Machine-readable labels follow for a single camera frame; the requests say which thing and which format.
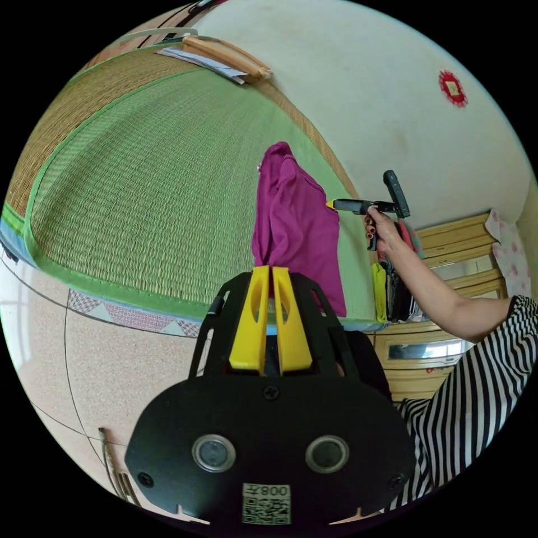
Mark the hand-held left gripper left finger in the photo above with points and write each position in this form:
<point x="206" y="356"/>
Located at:
<point x="250" y="328"/>

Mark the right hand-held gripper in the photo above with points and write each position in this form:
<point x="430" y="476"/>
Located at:
<point x="357" y="205"/>

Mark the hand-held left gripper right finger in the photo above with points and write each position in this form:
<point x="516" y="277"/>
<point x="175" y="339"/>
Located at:
<point x="292" y="332"/>

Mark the purple short sleeve shirt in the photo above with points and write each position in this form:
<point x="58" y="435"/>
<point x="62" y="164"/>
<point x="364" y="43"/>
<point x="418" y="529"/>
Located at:
<point x="298" y="227"/>

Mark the person's right forearm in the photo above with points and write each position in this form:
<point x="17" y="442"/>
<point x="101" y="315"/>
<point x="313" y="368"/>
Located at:
<point x="441" y="294"/>

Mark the person's right hand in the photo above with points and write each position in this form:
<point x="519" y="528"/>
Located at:
<point x="386" y="233"/>

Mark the pile of clothes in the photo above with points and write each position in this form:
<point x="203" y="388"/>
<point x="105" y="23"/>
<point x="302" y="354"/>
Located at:
<point x="397" y="294"/>

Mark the wooden cupboard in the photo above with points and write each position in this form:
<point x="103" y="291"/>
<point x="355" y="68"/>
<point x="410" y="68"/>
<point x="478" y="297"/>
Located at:
<point x="458" y="248"/>

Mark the bed with green woven mat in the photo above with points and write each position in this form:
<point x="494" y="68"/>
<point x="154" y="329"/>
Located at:
<point x="147" y="189"/>

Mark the floral white cloth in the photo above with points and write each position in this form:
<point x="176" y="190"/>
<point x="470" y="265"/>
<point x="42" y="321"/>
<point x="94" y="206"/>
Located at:
<point x="510" y="252"/>

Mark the person's body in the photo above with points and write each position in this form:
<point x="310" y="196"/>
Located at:
<point x="470" y="399"/>

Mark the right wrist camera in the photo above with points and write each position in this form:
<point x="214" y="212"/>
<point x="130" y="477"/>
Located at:
<point x="397" y="193"/>

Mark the red wall ornament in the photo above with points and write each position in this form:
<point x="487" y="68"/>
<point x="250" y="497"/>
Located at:
<point x="453" y="88"/>

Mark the wooden folding frame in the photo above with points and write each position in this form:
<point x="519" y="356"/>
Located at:
<point x="227" y="56"/>

